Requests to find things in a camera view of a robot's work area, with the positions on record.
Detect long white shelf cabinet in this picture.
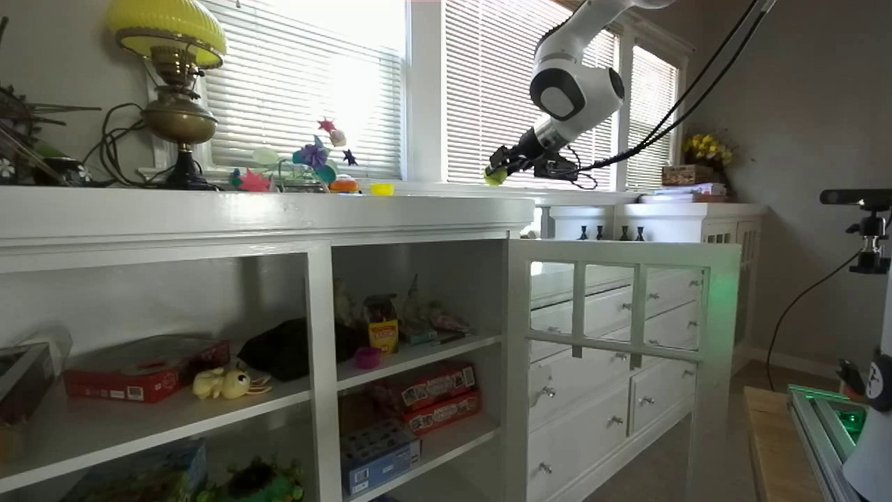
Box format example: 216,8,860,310
0,185,538,502

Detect pink and teal toy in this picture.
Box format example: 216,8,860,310
226,165,277,195

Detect flat red game box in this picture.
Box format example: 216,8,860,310
63,333,230,408

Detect yellow flower bouquet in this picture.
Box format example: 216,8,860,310
683,132,739,174

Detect white dresser with drawers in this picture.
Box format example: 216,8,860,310
527,197,769,502

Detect small colourful toy pile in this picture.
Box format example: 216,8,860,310
400,299,473,349

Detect white glass-pane cabinet door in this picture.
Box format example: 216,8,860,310
506,238,747,502

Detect black pouch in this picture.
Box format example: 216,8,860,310
237,316,314,384

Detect green plush toy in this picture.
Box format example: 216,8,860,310
192,453,310,502

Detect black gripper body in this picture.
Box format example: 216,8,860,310
514,122,585,182

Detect colourful toys on shelf top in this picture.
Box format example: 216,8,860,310
275,117,361,192

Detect black camera on tripod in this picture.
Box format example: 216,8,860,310
818,186,892,280

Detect small brown basket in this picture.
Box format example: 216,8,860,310
661,163,703,189

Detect black lamp cord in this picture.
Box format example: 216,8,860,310
81,100,158,186

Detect green framed board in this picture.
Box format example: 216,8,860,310
786,379,878,502

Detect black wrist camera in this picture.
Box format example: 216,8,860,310
542,154,598,192

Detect dark tray with frame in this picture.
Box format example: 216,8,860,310
0,338,61,426

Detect black round figure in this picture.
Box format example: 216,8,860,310
832,349,892,416

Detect yellow plush toy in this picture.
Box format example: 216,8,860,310
188,362,275,404

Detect brass lamp with yellow shade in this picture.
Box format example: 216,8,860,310
102,0,230,192

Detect wooden table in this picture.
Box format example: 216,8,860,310
740,381,831,502

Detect black camera cable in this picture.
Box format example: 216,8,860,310
761,249,864,393

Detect spiky air plant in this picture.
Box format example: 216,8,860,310
0,15,106,186

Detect green tennis ball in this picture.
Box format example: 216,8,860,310
478,163,513,189

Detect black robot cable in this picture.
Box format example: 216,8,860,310
576,0,781,175

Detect pink and white paper stack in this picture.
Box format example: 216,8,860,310
638,178,732,206

